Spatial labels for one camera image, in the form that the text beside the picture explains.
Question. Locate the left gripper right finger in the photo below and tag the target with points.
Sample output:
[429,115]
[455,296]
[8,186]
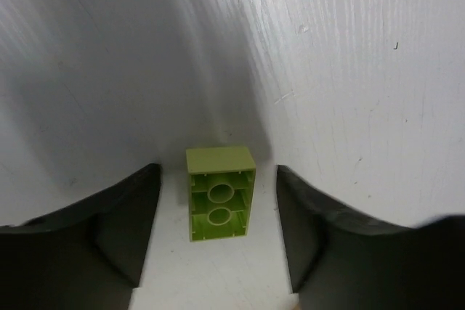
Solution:
[341,258]

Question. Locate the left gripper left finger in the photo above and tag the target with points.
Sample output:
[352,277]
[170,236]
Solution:
[88,255]

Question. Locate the lime printed lego brick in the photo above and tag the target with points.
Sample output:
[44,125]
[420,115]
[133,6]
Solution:
[221,186]

